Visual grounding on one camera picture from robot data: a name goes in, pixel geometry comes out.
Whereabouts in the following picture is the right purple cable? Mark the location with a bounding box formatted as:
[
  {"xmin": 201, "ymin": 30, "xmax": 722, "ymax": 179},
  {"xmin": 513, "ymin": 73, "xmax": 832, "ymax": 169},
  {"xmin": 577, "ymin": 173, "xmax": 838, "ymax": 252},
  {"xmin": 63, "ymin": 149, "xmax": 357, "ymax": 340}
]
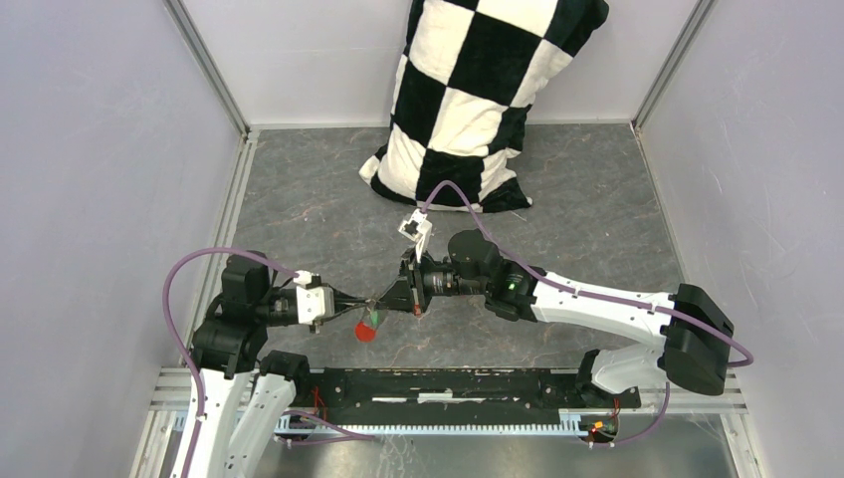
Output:
[{"xmin": 419, "ymin": 180, "xmax": 754, "ymax": 450}]

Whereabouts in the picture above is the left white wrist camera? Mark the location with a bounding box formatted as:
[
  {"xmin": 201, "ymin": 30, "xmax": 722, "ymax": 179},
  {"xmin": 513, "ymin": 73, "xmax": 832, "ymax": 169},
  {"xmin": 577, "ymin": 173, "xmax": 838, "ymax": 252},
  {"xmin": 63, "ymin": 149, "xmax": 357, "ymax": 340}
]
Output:
[{"xmin": 293, "ymin": 270, "xmax": 326, "ymax": 325}]

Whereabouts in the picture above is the purple cable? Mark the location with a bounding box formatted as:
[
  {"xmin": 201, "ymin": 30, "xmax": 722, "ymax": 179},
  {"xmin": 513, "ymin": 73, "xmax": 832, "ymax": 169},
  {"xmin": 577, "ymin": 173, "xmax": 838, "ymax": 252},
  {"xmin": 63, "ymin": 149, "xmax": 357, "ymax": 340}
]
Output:
[
  {"xmin": 161, "ymin": 247, "xmax": 374, "ymax": 478},
  {"xmin": 419, "ymin": 180, "xmax": 754, "ymax": 450}
]

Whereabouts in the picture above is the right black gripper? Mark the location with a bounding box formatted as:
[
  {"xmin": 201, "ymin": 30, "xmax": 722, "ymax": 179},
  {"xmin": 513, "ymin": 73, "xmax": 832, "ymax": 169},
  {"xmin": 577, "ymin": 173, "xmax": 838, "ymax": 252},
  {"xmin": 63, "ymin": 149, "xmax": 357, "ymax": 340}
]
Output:
[{"xmin": 375, "ymin": 245, "xmax": 488, "ymax": 315}]

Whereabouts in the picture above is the black white checkered pillow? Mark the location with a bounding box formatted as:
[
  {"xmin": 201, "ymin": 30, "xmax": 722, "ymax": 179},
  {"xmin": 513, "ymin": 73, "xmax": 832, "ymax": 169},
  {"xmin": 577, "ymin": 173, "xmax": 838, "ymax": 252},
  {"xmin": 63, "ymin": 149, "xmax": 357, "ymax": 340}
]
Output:
[{"xmin": 359, "ymin": 0, "xmax": 610, "ymax": 213}]

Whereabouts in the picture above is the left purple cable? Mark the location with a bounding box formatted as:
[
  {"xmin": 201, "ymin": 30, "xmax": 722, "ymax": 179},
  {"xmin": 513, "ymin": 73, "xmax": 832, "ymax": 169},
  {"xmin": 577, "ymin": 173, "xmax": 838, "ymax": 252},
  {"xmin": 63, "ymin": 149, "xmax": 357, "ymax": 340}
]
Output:
[{"xmin": 161, "ymin": 247, "xmax": 374, "ymax": 478}]

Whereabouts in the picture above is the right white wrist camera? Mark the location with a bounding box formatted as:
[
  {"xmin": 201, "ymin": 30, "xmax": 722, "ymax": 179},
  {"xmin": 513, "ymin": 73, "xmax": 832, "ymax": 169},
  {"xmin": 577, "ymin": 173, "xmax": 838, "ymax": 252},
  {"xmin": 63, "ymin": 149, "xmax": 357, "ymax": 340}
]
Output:
[{"xmin": 397, "ymin": 209, "xmax": 433, "ymax": 262}]

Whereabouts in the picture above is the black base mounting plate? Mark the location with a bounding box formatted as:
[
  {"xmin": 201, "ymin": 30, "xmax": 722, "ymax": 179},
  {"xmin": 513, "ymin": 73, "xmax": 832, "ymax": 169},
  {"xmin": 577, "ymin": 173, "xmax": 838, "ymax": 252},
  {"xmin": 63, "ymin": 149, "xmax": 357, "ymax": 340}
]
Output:
[{"xmin": 293, "ymin": 368, "xmax": 641, "ymax": 426}]

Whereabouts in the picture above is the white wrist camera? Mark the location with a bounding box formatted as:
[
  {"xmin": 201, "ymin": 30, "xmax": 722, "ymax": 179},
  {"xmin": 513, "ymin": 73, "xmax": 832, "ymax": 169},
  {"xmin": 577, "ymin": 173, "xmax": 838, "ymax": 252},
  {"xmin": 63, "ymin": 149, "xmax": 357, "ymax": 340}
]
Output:
[
  {"xmin": 397, "ymin": 209, "xmax": 433, "ymax": 262},
  {"xmin": 293, "ymin": 270, "xmax": 326, "ymax": 325}
]

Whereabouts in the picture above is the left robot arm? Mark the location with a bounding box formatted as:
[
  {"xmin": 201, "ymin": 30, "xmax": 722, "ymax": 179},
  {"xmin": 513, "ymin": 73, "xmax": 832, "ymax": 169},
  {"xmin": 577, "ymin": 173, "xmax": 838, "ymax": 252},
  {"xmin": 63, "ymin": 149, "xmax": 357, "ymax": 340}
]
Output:
[{"xmin": 162, "ymin": 247, "xmax": 371, "ymax": 477}]

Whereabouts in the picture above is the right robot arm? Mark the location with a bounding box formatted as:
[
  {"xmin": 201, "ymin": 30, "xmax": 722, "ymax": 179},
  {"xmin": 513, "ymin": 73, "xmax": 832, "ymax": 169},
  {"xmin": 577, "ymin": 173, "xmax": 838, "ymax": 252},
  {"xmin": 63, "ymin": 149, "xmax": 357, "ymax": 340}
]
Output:
[{"xmin": 376, "ymin": 229, "xmax": 734, "ymax": 406}]

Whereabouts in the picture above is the white slotted cable duct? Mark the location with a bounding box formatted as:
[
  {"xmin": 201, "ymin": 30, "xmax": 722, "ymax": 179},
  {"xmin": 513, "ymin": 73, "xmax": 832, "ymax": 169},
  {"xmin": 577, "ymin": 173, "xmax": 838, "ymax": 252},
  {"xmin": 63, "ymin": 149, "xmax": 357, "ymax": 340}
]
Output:
[{"xmin": 273, "ymin": 413, "xmax": 587, "ymax": 438}]

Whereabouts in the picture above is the metal key holder red handle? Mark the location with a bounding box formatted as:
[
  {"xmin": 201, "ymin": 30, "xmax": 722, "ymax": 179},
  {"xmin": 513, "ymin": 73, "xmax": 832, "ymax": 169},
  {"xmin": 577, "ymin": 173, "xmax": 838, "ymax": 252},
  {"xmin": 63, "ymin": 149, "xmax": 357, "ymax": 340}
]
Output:
[{"xmin": 354, "ymin": 300, "xmax": 387, "ymax": 343}]

